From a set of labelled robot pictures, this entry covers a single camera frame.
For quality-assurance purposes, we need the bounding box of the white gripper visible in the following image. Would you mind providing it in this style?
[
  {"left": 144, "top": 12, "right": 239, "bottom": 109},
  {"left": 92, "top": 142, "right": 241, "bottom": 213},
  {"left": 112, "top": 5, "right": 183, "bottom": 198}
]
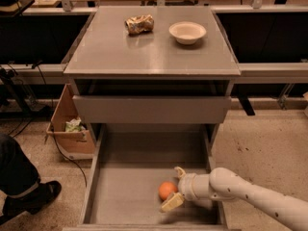
[{"left": 160, "top": 167, "right": 198, "bottom": 213}]

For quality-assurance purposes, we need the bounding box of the orange fruit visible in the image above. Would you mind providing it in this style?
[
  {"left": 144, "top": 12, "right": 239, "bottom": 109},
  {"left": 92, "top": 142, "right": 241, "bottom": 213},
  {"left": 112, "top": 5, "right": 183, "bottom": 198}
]
[{"left": 158, "top": 181, "right": 178, "bottom": 200}]

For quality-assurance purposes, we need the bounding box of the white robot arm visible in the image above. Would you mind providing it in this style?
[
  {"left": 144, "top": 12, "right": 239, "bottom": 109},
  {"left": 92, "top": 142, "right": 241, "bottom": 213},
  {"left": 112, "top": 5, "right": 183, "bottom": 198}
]
[{"left": 160, "top": 167, "right": 308, "bottom": 231}]

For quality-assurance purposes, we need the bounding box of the open grey middle drawer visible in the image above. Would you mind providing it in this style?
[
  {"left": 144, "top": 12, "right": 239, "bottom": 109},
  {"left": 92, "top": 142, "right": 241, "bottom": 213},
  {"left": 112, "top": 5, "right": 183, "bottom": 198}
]
[{"left": 63, "top": 124, "right": 228, "bottom": 231}]

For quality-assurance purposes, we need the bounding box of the grey top drawer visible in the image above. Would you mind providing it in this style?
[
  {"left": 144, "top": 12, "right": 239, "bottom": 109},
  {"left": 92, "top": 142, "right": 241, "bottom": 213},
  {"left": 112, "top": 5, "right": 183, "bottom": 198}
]
[{"left": 72, "top": 95, "right": 231, "bottom": 124}]

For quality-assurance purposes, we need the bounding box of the grey drawer cabinet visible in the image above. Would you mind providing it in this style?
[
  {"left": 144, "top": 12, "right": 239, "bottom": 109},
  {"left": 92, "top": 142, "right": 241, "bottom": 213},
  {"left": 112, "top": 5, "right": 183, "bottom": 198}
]
[{"left": 63, "top": 5, "right": 242, "bottom": 152}]

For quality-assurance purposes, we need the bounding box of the cardboard box on floor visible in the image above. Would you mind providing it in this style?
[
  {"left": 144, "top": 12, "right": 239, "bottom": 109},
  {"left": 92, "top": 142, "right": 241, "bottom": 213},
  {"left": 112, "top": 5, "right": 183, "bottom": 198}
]
[{"left": 46, "top": 85, "right": 95, "bottom": 160}]

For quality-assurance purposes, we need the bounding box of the crumpled green white wrapper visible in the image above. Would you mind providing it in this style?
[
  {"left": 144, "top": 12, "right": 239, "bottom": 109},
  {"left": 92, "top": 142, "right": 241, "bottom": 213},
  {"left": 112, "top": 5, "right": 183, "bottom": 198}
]
[{"left": 64, "top": 118, "right": 85, "bottom": 132}]

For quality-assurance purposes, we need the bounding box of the black shoe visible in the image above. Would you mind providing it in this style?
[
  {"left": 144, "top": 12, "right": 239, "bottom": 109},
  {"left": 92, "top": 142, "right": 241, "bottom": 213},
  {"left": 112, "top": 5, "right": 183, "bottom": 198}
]
[{"left": 3, "top": 181, "right": 62, "bottom": 217}]

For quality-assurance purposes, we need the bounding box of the white paper bowl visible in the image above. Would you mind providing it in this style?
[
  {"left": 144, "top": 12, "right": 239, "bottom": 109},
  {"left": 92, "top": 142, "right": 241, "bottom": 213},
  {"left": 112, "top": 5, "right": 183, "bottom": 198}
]
[{"left": 169, "top": 21, "right": 207, "bottom": 45}]

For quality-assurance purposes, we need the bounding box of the person's dark trouser leg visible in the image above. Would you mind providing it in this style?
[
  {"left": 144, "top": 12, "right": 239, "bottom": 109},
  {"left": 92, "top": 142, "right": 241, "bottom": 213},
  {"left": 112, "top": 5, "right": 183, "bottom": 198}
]
[{"left": 0, "top": 134, "right": 39, "bottom": 198}]

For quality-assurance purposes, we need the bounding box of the crumpled gold chip bag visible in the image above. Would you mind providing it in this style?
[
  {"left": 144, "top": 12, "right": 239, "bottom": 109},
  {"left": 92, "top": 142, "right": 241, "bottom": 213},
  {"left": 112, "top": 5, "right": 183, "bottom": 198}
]
[{"left": 125, "top": 14, "right": 154, "bottom": 35}]

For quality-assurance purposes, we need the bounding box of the black floor cable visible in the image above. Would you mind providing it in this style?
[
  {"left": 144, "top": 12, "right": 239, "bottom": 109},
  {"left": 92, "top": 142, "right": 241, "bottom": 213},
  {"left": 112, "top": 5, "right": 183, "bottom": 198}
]
[{"left": 30, "top": 60, "right": 89, "bottom": 188}]

